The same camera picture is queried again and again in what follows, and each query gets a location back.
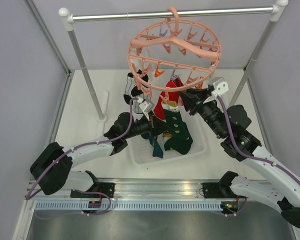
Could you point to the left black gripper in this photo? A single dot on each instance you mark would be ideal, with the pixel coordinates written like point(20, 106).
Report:
point(159, 127)

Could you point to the metal clothes rack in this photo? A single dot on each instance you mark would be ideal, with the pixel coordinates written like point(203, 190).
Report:
point(69, 20)

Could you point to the green patterned sock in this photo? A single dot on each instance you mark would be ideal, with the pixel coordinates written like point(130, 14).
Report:
point(173, 118)

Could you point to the teal sock front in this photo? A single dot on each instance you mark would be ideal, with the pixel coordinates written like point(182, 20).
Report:
point(157, 151)

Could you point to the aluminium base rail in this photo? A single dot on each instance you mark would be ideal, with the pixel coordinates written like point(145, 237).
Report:
point(143, 189)

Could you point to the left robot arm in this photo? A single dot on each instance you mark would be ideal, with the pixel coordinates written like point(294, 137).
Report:
point(53, 169)

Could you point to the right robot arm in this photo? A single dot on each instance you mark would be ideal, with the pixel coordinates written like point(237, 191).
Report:
point(230, 124)

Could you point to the black white striped sock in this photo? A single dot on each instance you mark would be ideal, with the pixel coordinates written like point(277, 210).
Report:
point(131, 91)

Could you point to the white plastic basket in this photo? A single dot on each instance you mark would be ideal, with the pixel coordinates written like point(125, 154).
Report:
point(141, 152)

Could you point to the teal reindeer sock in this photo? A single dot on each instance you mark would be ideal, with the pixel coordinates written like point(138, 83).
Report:
point(180, 142)

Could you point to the orange clothes peg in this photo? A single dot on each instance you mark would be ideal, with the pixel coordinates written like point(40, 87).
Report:
point(158, 72)

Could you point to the purple clothes peg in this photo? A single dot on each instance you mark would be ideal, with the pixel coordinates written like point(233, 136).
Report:
point(174, 76)
point(162, 33)

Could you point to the white slotted cable duct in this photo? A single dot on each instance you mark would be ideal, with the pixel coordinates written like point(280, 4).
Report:
point(125, 205)

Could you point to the pink round clip hanger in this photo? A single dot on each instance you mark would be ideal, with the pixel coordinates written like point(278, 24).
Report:
point(190, 46)

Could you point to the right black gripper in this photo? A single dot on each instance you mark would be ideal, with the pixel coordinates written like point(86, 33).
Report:
point(191, 104)

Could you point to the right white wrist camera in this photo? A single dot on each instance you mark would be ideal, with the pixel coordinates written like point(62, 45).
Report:
point(220, 88)

